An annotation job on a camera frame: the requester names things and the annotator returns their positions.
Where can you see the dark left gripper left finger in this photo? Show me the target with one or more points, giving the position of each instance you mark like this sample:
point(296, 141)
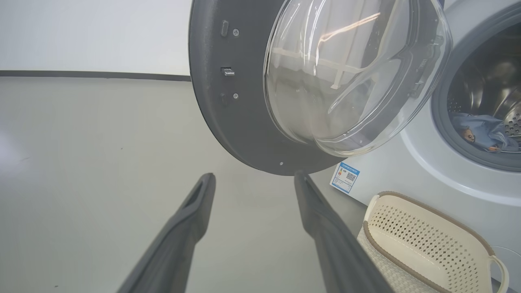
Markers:
point(179, 244)

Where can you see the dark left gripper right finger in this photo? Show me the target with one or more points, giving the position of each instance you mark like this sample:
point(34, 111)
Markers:
point(338, 252)

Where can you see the dark washing machine glass door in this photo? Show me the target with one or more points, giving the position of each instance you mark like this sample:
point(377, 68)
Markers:
point(236, 122)

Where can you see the blue bear-print garment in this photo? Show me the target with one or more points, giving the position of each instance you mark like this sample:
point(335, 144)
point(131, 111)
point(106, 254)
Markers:
point(484, 130)

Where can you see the cream perforated laundry basket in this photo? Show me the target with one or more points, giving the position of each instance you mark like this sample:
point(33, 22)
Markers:
point(415, 244)

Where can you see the white front-load washing machine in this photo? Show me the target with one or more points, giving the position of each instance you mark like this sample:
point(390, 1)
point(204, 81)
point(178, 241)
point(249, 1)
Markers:
point(427, 175)

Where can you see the grey rubber door gasket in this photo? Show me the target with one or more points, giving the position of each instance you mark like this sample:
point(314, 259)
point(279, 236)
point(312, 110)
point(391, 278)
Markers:
point(439, 106)

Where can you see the steel washing machine drum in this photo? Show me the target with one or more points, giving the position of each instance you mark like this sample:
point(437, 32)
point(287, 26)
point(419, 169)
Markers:
point(488, 81)

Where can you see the blue energy label sticker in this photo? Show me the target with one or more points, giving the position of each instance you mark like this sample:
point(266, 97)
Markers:
point(344, 178)

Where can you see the dark wall baseboard strip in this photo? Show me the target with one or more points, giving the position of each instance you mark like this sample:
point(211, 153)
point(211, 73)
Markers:
point(81, 75)

